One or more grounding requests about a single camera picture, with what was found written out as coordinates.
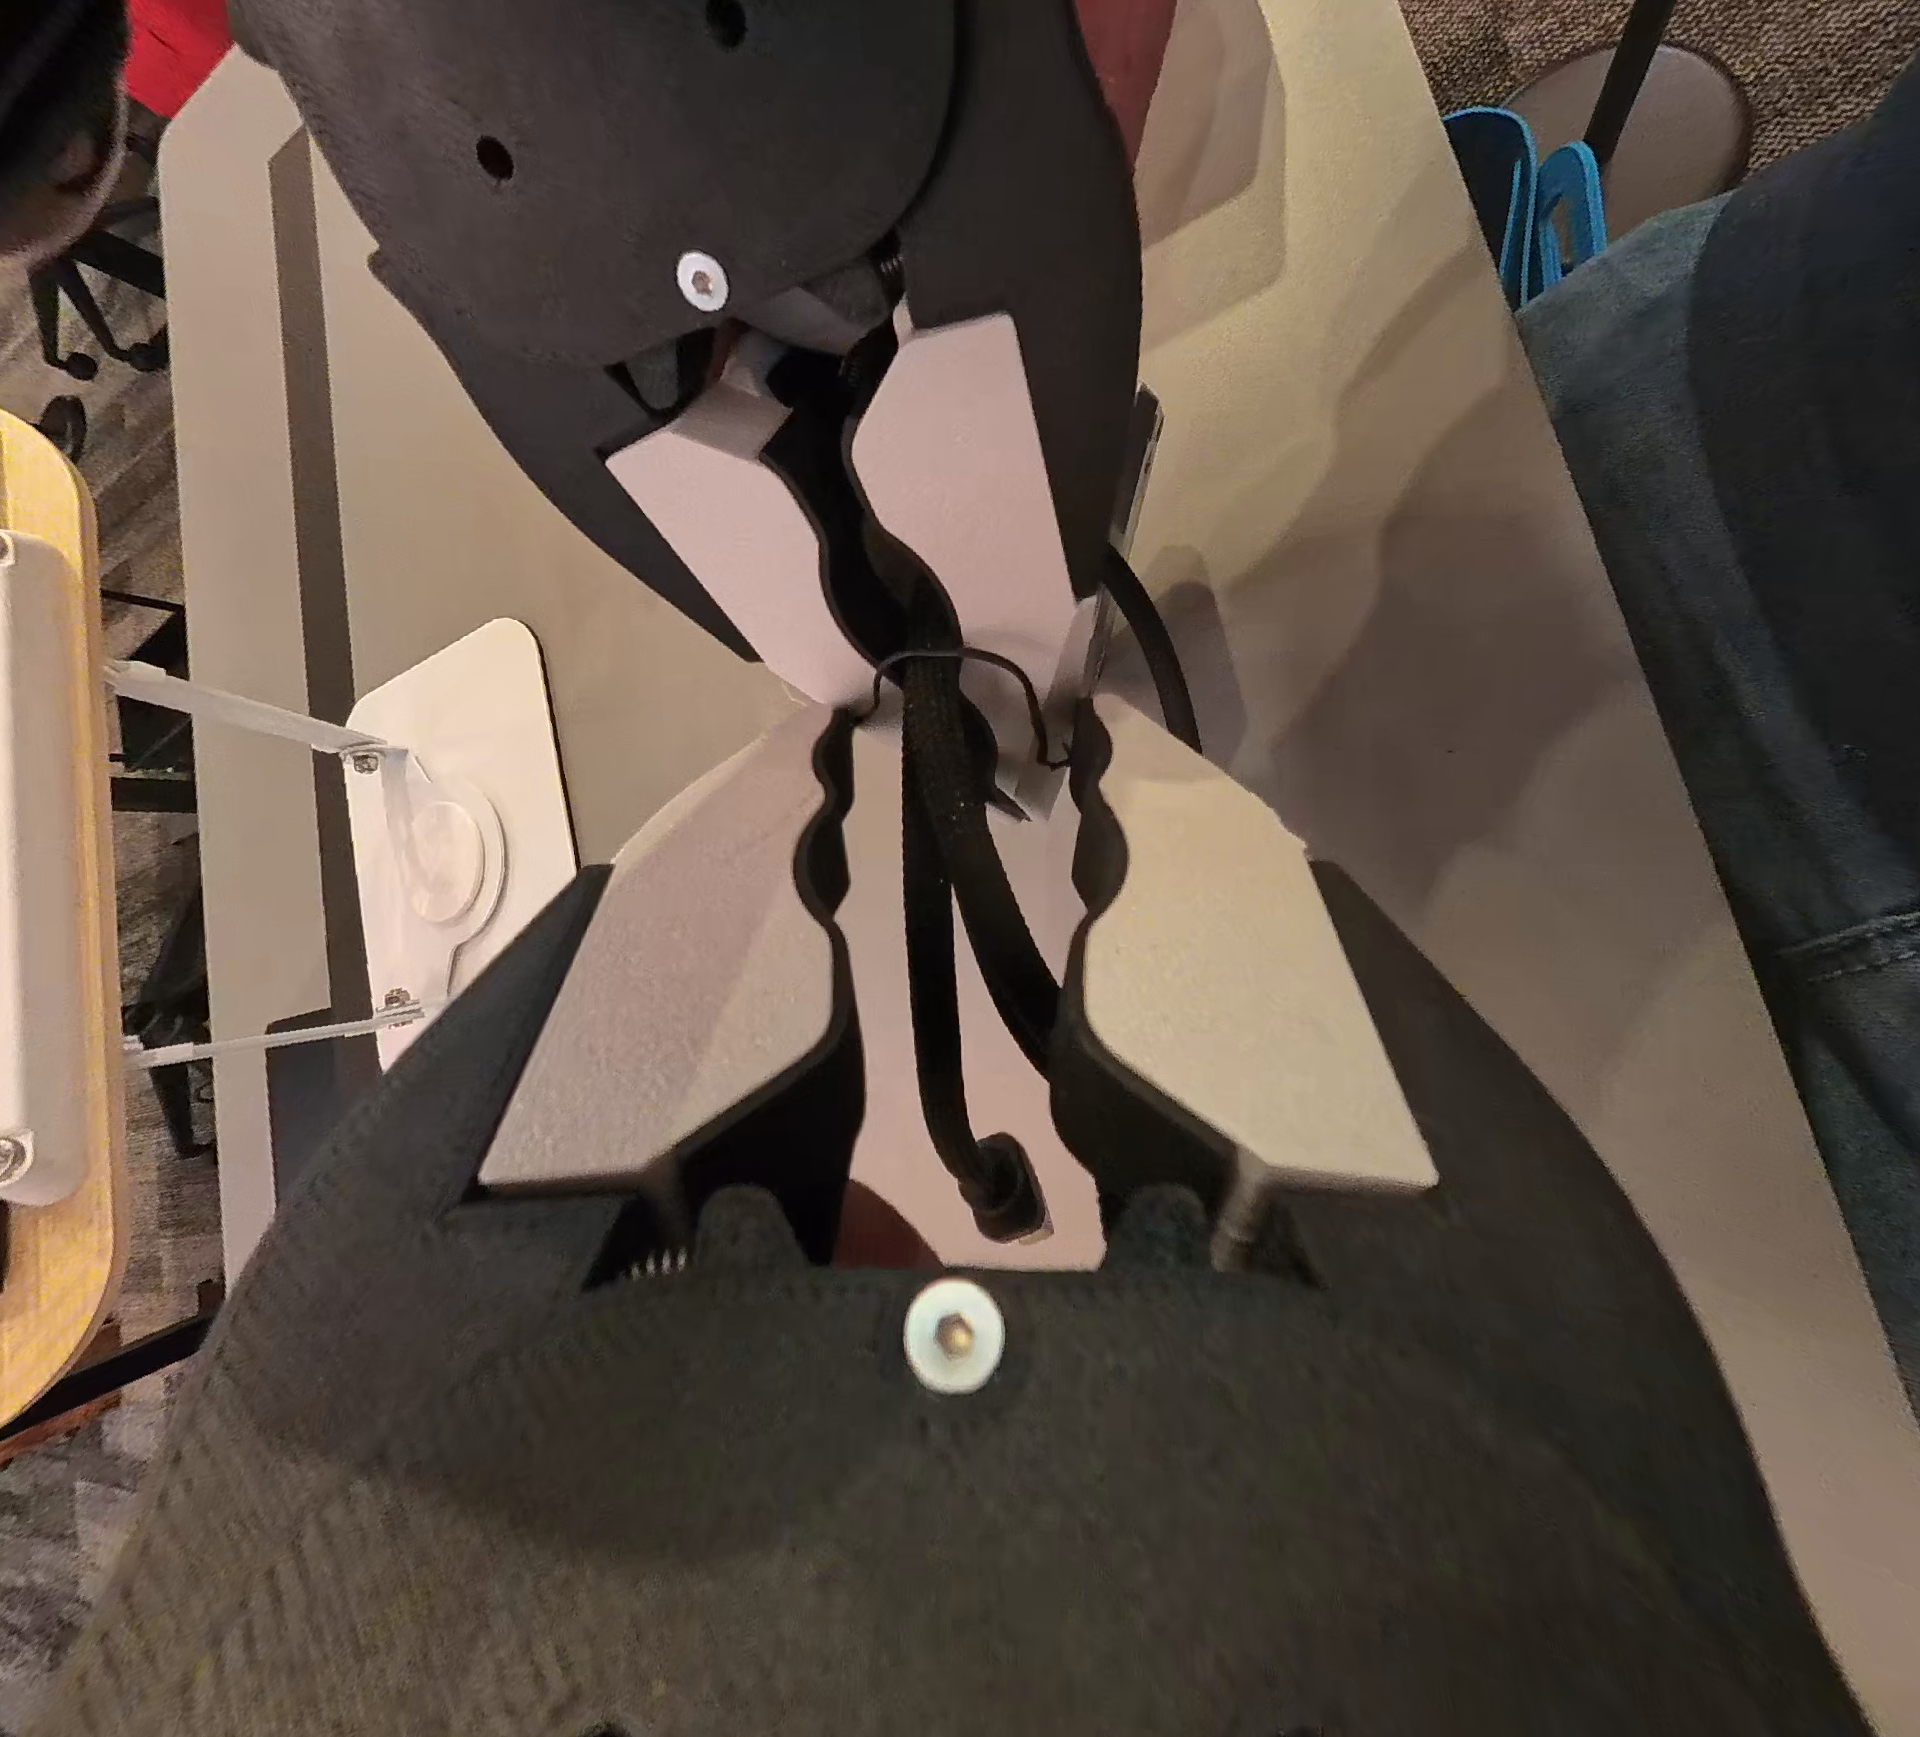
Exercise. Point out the grey metal hub adapter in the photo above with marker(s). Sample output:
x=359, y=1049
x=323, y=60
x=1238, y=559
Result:
x=1134, y=462

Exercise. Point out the black thread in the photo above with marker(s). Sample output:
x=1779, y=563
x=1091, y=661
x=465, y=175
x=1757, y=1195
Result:
x=973, y=652

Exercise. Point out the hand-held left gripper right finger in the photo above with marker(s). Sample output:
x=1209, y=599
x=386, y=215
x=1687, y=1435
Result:
x=1262, y=1018

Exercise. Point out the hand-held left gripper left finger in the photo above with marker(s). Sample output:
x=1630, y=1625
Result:
x=676, y=1004

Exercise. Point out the wooden-armed white desk stand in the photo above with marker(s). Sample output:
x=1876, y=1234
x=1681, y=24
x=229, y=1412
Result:
x=477, y=718

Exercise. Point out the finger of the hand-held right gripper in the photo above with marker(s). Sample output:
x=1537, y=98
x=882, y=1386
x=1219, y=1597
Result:
x=720, y=522
x=973, y=479

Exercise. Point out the person's blue jeans leg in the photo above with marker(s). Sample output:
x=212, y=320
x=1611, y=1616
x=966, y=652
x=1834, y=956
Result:
x=1650, y=496

